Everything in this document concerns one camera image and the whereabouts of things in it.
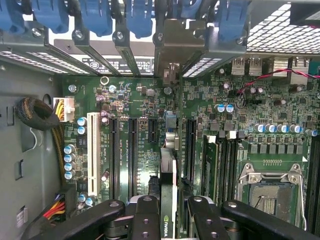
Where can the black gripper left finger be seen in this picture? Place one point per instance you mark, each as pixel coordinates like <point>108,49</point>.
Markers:
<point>147,220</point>

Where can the short black expansion slot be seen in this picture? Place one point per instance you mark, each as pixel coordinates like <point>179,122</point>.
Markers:
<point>153,130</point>

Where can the socket locking lever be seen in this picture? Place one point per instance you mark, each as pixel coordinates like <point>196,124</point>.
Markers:
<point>305,215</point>
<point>260,200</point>

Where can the green RAM stick blue label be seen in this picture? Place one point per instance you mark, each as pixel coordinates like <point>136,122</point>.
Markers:
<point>211,170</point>

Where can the blue card retention clip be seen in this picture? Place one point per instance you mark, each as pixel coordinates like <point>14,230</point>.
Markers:
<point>96,17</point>
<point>231,20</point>
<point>50,15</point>
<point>187,8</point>
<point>138,18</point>
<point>11,15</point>

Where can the white power connector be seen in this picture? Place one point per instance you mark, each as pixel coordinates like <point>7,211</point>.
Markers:
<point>68,110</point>

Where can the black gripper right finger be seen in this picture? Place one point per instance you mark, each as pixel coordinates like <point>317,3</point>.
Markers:
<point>205,222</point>

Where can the white expansion slot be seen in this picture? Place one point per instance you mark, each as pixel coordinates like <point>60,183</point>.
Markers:
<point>93,150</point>

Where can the green motherboard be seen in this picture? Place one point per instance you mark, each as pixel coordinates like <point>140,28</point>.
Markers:
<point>140,100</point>

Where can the metal slot cover blank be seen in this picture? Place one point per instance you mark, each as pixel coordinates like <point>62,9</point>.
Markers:
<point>121,41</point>
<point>80,40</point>
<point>225,50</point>
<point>157,43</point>
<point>37,37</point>

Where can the black open PC case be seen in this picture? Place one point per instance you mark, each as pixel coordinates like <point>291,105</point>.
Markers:
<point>15,150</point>

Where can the CPU socket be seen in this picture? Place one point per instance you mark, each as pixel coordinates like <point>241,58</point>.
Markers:
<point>272,200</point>

